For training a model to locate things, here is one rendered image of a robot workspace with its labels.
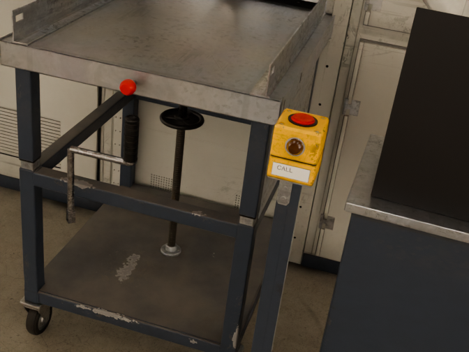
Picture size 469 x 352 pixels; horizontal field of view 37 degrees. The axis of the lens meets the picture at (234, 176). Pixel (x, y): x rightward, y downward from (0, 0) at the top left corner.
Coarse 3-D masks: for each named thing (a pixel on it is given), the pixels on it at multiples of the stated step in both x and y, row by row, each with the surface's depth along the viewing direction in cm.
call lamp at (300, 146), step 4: (288, 140) 113; (292, 140) 112; (296, 140) 112; (300, 140) 112; (288, 144) 112; (292, 144) 112; (296, 144) 111; (300, 144) 112; (304, 144) 112; (288, 148) 112; (292, 148) 112; (296, 148) 112; (300, 148) 112; (304, 148) 112; (288, 152) 113; (292, 152) 112; (296, 152) 112; (300, 152) 112
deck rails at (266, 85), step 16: (48, 0) 156; (64, 0) 163; (80, 0) 171; (96, 0) 179; (112, 0) 181; (320, 0) 180; (32, 16) 151; (48, 16) 157; (64, 16) 164; (80, 16) 166; (320, 16) 188; (16, 32) 146; (32, 32) 152; (48, 32) 153; (304, 32) 166; (288, 48) 148; (272, 64) 134; (288, 64) 153; (272, 80) 138
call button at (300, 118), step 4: (292, 116) 115; (296, 116) 115; (300, 116) 115; (304, 116) 115; (308, 116) 115; (292, 120) 114; (296, 120) 114; (300, 120) 113; (304, 120) 114; (308, 120) 114; (312, 120) 114; (308, 124) 113
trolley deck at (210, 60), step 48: (144, 0) 185; (192, 0) 191; (240, 0) 196; (0, 48) 148; (48, 48) 146; (96, 48) 149; (144, 48) 152; (192, 48) 156; (240, 48) 160; (144, 96) 143; (192, 96) 140; (240, 96) 137; (288, 96) 142
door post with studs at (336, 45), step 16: (336, 0) 191; (336, 16) 193; (336, 32) 195; (336, 48) 197; (336, 64) 199; (320, 96) 205; (320, 112) 207; (304, 192) 221; (304, 208) 223; (304, 224) 226
